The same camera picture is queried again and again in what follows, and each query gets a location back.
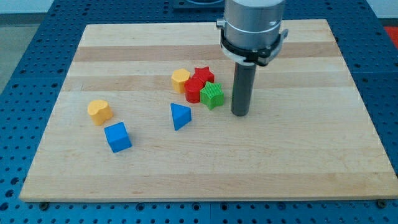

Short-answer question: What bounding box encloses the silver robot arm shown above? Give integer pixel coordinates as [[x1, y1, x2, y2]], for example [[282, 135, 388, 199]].
[[216, 0, 288, 67]]

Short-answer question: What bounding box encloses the green star block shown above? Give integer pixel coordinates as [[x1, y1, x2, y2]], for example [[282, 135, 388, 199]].
[[200, 82, 224, 110]]

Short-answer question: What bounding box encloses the yellow hexagon block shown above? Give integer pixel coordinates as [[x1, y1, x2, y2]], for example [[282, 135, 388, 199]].
[[171, 68, 191, 93]]

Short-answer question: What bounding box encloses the red cylinder block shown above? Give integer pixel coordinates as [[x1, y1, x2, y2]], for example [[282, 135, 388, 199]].
[[184, 78, 204, 103]]

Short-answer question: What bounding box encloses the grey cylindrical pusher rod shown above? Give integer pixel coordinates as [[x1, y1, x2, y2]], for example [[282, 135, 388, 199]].
[[231, 63, 257, 116]]

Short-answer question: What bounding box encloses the blue cube block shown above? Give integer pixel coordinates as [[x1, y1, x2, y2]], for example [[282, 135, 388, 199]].
[[104, 122, 132, 153]]

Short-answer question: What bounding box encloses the wooden board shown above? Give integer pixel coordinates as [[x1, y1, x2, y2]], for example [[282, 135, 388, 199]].
[[19, 19, 397, 202]]

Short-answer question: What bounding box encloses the red star block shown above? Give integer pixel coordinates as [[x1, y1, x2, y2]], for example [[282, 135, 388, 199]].
[[192, 67, 215, 84]]

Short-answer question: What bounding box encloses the blue triangle block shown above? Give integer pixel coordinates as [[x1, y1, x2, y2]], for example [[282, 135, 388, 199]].
[[170, 103, 192, 131]]

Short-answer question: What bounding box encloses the yellow heart block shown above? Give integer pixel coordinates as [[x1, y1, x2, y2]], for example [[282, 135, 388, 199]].
[[87, 100, 114, 126]]

